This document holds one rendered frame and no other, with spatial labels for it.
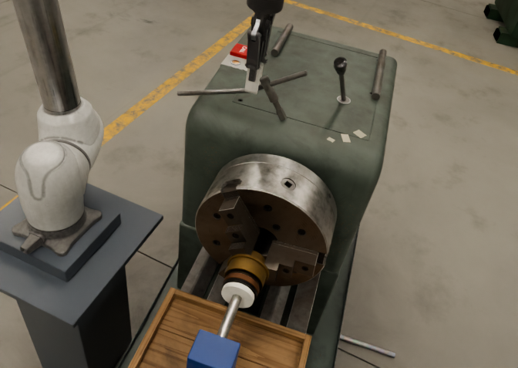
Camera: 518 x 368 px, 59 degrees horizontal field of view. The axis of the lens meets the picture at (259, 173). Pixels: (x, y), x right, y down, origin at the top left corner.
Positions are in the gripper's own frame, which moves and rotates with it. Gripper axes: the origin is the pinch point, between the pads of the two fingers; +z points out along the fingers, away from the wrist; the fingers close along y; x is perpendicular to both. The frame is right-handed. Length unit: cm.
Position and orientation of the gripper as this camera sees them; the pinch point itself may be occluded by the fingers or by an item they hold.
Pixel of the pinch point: (253, 77)
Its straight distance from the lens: 107.7
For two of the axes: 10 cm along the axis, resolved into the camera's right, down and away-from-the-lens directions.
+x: 9.5, 2.9, -1.3
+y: -2.8, 6.1, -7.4
